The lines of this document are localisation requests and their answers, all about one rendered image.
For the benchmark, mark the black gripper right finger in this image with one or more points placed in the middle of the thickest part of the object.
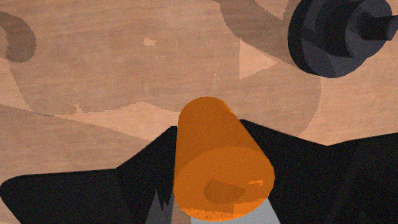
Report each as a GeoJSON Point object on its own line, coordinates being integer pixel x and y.
{"type": "Point", "coordinates": [311, 179]}

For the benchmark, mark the orange knob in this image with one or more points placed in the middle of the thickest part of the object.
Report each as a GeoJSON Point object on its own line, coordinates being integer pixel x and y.
{"type": "Point", "coordinates": [220, 172]}

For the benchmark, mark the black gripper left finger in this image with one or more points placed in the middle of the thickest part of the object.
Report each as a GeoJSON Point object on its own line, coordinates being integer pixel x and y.
{"type": "Point", "coordinates": [139, 191]}

